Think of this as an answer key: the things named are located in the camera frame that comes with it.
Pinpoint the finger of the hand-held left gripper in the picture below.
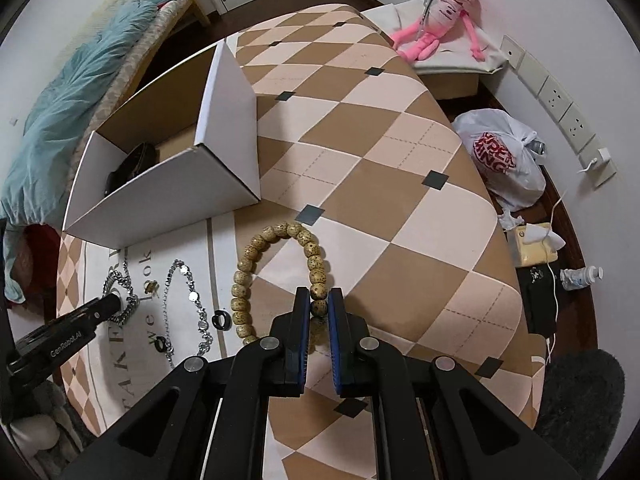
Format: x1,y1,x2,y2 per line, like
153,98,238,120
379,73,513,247
56,296,124,327

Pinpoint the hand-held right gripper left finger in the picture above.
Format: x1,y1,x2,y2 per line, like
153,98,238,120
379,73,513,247
60,287,311,480

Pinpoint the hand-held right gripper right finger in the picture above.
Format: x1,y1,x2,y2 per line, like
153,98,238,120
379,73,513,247
327,288,582,480

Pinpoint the thick silver chain bracelet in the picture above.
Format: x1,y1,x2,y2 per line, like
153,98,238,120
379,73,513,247
102,267,144,327

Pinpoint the wooden bead bracelet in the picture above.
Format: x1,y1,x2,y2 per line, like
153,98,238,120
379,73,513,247
231,222,332,357

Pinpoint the white cardboard box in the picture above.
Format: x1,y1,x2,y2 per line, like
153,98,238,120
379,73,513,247
62,40,262,249

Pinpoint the red cloth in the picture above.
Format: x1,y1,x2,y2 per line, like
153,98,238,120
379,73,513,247
9,224,62,322

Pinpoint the grey pebble cushion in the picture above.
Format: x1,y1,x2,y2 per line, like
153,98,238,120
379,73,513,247
9,379,97,462

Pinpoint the checked beige blanket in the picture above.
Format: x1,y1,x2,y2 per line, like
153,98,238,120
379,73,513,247
55,4,549,480

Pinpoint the black pouch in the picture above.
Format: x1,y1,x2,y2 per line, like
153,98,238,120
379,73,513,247
517,262,559,336

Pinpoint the yellow tissue box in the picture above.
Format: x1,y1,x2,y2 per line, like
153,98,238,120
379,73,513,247
504,222,561,267

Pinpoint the teal fluffy blanket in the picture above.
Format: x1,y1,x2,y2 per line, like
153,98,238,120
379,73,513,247
0,0,194,304

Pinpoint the white plastic bag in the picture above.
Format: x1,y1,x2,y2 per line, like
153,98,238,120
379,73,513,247
452,108,547,211

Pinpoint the dark fuzzy rug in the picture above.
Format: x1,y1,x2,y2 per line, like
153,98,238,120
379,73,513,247
532,348,626,467

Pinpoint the small white bottle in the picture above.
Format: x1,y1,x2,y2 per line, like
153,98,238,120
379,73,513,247
559,265,605,291

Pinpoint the beige low stool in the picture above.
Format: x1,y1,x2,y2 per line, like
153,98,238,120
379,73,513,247
419,71,484,102

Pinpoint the white cushion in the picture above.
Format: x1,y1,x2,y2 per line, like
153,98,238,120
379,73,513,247
361,0,507,76

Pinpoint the white charger plug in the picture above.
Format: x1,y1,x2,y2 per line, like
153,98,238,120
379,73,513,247
594,147,617,189

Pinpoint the pink plush toy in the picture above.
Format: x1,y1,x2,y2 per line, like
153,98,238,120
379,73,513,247
388,0,487,64

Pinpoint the thin silver disc chain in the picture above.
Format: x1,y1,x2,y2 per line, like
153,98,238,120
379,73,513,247
162,258,211,369

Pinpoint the dark bracelet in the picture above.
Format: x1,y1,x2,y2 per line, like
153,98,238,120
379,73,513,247
103,142,160,197

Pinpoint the white charging cable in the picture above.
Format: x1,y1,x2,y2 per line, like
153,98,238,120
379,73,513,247
542,195,569,362

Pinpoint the white wall socket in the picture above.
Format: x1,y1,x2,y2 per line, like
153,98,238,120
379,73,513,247
557,104,599,154
537,75,574,121

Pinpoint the beige wall plate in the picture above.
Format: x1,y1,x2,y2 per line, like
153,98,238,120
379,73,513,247
515,51,544,86

